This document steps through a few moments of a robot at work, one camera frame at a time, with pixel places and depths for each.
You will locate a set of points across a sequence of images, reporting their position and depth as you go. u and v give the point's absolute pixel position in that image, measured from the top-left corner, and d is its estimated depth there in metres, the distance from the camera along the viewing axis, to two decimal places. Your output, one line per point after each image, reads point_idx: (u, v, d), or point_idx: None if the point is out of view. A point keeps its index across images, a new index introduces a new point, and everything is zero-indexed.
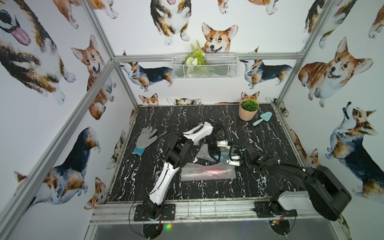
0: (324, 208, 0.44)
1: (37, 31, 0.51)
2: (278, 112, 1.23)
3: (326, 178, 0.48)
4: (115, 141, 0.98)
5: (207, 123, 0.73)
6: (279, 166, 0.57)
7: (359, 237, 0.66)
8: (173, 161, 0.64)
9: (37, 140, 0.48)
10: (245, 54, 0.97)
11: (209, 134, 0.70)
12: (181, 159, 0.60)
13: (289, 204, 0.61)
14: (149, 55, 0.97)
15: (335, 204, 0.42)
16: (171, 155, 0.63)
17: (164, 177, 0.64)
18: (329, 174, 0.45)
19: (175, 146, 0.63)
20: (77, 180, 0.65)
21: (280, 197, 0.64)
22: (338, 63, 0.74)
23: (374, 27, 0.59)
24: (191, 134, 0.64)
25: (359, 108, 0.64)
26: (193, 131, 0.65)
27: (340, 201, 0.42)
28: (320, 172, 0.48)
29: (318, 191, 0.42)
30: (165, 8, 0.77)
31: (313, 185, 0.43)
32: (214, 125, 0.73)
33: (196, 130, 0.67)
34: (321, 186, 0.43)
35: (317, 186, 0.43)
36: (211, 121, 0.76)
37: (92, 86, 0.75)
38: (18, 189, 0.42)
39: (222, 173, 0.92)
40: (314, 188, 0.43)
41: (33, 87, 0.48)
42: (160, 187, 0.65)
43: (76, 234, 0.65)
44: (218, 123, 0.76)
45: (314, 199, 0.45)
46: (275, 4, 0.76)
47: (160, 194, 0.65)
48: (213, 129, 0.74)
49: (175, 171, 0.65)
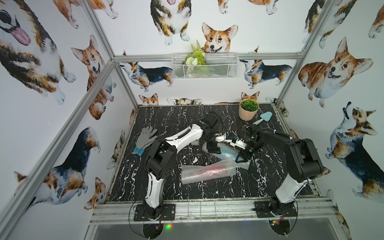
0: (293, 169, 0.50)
1: (37, 31, 0.51)
2: (278, 112, 1.23)
3: (307, 148, 0.53)
4: (115, 141, 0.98)
5: (196, 126, 0.64)
6: (272, 133, 0.64)
7: (359, 237, 0.66)
8: (155, 172, 0.56)
9: (37, 141, 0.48)
10: (245, 54, 0.97)
11: (197, 137, 0.65)
12: (163, 169, 0.51)
13: (282, 192, 0.63)
14: (149, 55, 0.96)
15: (303, 167, 0.48)
16: (152, 165, 0.53)
17: (151, 187, 0.60)
18: (311, 146, 0.50)
19: (156, 154, 0.55)
20: (77, 180, 0.65)
21: (277, 191, 0.66)
22: (338, 63, 0.74)
23: (374, 27, 0.59)
24: (175, 139, 0.55)
25: (359, 108, 0.64)
26: (177, 136, 0.56)
27: (309, 166, 0.49)
28: (304, 143, 0.53)
29: (294, 152, 0.49)
30: (165, 8, 0.77)
31: (291, 147, 0.50)
32: (203, 128, 0.65)
33: (182, 134, 0.58)
34: (297, 149, 0.50)
35: (294, 150, 0.49)
36: (201, 123, 0.67)
37: (92, 86, 0.75)
38: (18, 190, 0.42)
39: (222, 172, 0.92)
40: (290, 150, 0.50)
41: (33, 87, 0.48)
42: (151, 194, 0.62)
43: (76, 234, 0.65)
44: (209, 125, 0.67)
45: (289, 161, 0.52)
46: (275, 3, 0.76)
47: (152, 199, 0.63)
48: (202, 132, 0.65)
49: (160, 181, 0.58)
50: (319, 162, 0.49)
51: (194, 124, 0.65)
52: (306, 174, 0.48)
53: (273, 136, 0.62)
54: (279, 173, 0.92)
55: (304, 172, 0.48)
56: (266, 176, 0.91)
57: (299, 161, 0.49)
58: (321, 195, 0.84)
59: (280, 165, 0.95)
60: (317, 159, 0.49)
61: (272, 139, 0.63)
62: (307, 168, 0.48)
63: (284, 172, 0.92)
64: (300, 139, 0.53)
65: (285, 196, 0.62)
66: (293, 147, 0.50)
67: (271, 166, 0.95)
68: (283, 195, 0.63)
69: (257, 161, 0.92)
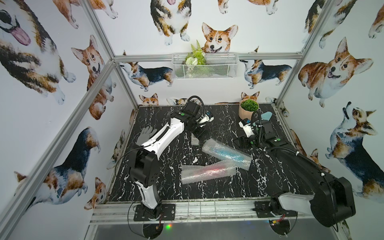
0: (325, 211, 0.42)
1: (37, 31, 0.51)
2: (278, 112, 1.23)
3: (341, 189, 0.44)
4: (115, 141, 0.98)
5: (175, 121, 0.58)
6: (294, 157, 0.52)
7: (359, 237, 0.66)
8: (141, 180, 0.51)
9: (37, 141, 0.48)
10: (245, 54, 0.97)
11: (180, 131, 0.60)
12: (148, 176, 0.48)
13: (287, 203, 0.61)
14: (149, 55, 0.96)
15: (337, 214, 0.40)
16: (136, 174, 0.50)
17: (143, 193, 0.59)
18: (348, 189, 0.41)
19: (137, 163, 0.51)
20: (77, 180, 0.65)
21: (281, 196, 0.65)
22: (338, 63, 0.74)
23: (374, 28, 0.59)
24: (153, 143, 0.50)
25: (359, 108, 0.64)
26: (155, 139, 0.51)
27: (343, 211, 0.41)
28: (338, 182, 0.43)
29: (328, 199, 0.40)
30: (165, 8, 0.77)
31: (326, 193, 0.40)
32: (183, 120, 0.59)
33: (160, 136, 0.53)
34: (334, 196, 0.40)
35: (328, 196, 0.40)
36: (181, 116, 0.61)
37: (92, 86, 0.75)
38: (19, 190, 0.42)
39: (222, 171, 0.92)
40: (324, 194, 0.41)
41: (33, 87, 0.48)
42: (145, 197, 0.61)
43: (76, 234, 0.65)
44: (188, 115, 0.62)
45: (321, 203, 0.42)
46: (275, 3, 0.76)
47: (149, 201, 0.62)
48: (184, 123, 0.60)
49: (149, 187, 0.55)
50: (353, 207, 0.42)
51: (174, 118, 0.60)
52: (338, 219, 0.41)
53: (296, 162, 0.51)
54: (279, 173, 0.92)
55: (336, 217, 0.40)
56: (266, 176, 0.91)
57: (334, 207, 0.40)
58: None
59: (280, 165, 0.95)
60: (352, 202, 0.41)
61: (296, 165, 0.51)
62: (341, 214, 0.41)
63: (284, 172, 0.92)
64: (334, 178, 0.43)
65: (288, 205, 0.61)
66: (329, 193, 0.40)
67: (271, 166, 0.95)
68: (287, 203, 0.62)
69: (257, 161, 0.92)
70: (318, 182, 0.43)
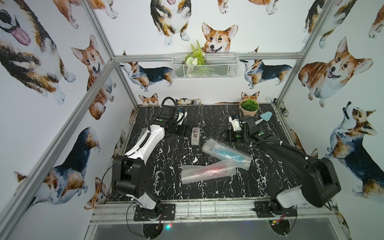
0: (314, 193, 0.44)
1: (37, 31, 0.51)
2: (278, 111, 1.24)
3: (325, 169, 0.47)
4: (115, 141, 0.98)
5: (156, 127, 0.58)
6: (278, 146, 0.54)
7: (359, 237, 0.66)
8: (131, 192, 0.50)
9: (37, 141, 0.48)
10: (245, 54, 0.97)
11: (161, 136, 0.60)
12: (138, 186, 0.45)
13: (286, 200, 0.61)
14: (148, 55, 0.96)
15: (326, 193, 0.43)
16: (124, 187, 0.46)
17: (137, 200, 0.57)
18: (330, 168, 0.44)
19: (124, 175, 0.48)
20: (77, 180, 0.65)
21: (279, 195, 0.65)
22: (338, 63, 0.74)
23: (374, 27, 0.59)
24: (137, 150, 0.49)
25: (359, 108, 0.64)
26: (138, 146, 0.50)
27: (330, 190, 0.44)
28: (322, 164, 0.47)
29: (316, 180, 0.42)
30: (165, 8, 0.77)
31: (313, 175, 0.42)
32: (162, 125, 0.60)
33: (143, 142, 0.52)
34: (320, 176, 0.42)
35: (315, 177, 0.42)
36: (159, 121, 0.62)
37: (92, 86, 0.75)
38: (18, 190, 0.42)
39: (222, 171, 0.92)
40: (312, 177, 0.42)
41: (33, 87, 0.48)
42: (142, 202, 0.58)
43: (76, 234, 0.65)
44: (166, 119, 0.63)
45: (310, 187, 0.45)
46: (275, 3, 0.76)
47: (148, 204, 0.62)
48: (164, 128, 0.60)
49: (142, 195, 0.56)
50: (338, 184, 0.45)
51: (153, 124, 0.60)
52: (328, 198, 0.43)
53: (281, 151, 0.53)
54: (279, 173, 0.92)
55: (326, 196, 0.43)
56: (266, 176, 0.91)
57: (322, 187, 0.42)
58: None
59: (280, 165, 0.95)
60: (335, 179, 0.44)
61: (281, 153, 0.53)
62: (329, 192, 0.43)
63: (284, 172, 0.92)
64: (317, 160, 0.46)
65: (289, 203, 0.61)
66: (315, 174, 0.42)
67: (271, 166, 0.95)
68: (286, 201, 0.61)
69: (257, 161, 0.92)
70: (305, 166, 0.45)
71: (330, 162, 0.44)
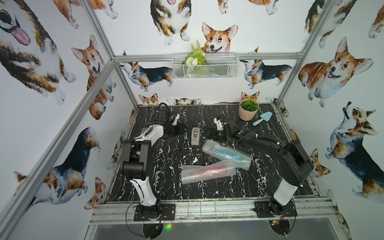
0: (289, 173, 0.48)
1: (37, 31, 0.51)
2: (278, 112, 1.23)
3: (296, 149, 0.52)
4: (115, 141, 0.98)
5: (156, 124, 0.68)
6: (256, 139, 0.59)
7: (359, 237, 0.66)
8: (137, 174, 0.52)
9: (37, 141, 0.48)
10: (245, 54, 0.97)
11: (161, 133, 0.69)
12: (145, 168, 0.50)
13: (283, 196, 0.62)
14: (148, 55, 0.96)
15: (300, 171, 0.48)
16: (131, 169, 0.51)
17: (141, 189, 0.58)
18: (299, 147, 0.49)
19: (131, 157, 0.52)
20: (77, 180, 0.65)
21: (276, 195, 0.65)
22: (338, 63, 0.74)
23: (374, 27, 0.59)
24: (143, 136, 0.56)
25: (359, 108, 0.64)
26: (145, 133, 0.58)
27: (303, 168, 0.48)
28: (292, 145, 0.52)
29: (288, 160, 0.47)
30: (165, 8, 0.77)
31: (285, 156, 0.47)
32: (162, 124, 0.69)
33: (147, 132, 0.59)
34: (290, 156, 0.47)
35: (287, 158, 0.47)
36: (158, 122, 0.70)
37: (92, 86, 0.75)
38: (18, 190, 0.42)
39: (222, 171, 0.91)
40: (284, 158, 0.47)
41: (33, 87, 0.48)
42: (144, 195, 0.61)
43: (76, 234, 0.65)
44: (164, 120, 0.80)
45: (286, 169, 0.49)
46: (275, 3, 0.76)
47: (149, 198, 0.63)
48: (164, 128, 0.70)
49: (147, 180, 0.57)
50: (309, 161, 0.50)
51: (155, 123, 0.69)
52: (302, 176, 0.47)
53: (258, 142, 0.58)
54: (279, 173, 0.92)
55: (300, 174, 0.47)
56: (266, 176, 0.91)
57: (294, 167, 0.47)
58: (321, 195, 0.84)
59: None
60: (306, 157, 0.49)
61: (258, 145, 0.58)
62: (302, 170, 0.48)
63: None
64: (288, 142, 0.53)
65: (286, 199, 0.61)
66: (287, 155, 0.47)
67: (271, 166, 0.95)
68: (284, 198, 0.62)
69: (257, 161, 0.92)
70: (277, 150, 0.51)
71: (298, 142, 0.50)
